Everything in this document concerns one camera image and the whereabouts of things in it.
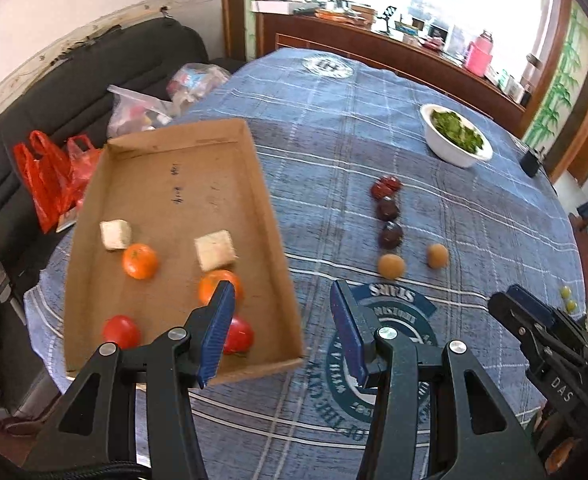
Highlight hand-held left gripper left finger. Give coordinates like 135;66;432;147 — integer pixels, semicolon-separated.
21;280;237;480

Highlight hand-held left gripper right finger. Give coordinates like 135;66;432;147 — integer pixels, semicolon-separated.
330;279;547;480

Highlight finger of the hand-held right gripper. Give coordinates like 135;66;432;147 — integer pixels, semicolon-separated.
488;291;555;361
506;284;575;331

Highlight red tomato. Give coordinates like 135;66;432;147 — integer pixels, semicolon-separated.
102;315;142;351
222;316;255;356

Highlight orange mandarin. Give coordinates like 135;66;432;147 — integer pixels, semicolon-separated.
122;243;159;281
198;269;245;307

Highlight tan round fruit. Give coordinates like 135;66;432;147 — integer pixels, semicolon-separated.
378;253;406;279
427;243;450;269

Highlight dark purple plum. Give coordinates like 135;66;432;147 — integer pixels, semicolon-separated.
378;221;404;250
376;196;401;222

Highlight cardboard tray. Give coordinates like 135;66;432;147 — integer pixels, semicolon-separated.
64;119;306;386

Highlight white foam cube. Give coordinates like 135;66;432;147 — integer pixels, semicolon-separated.
194;229;238;271
99;219;133;251

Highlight small black box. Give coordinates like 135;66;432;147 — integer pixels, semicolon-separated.
520;147;541;178

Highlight white bowl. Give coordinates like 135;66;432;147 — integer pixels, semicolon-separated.
420;103;494;169

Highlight green leafy vegetables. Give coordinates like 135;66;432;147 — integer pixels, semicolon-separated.
431;110;486;152

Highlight red plastic bag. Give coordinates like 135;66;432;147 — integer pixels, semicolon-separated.
65;135;104;211
14;130;75;235

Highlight clear plastic bag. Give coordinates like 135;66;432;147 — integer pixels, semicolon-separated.
166;62;232;111
106;85;180;140

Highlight pink thermos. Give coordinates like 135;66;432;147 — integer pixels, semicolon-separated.
464;30;494;78

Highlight black sofa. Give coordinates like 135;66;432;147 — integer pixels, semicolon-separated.
0;15;245;431

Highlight bamboo wall painting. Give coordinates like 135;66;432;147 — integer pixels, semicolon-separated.
521;5;588;148

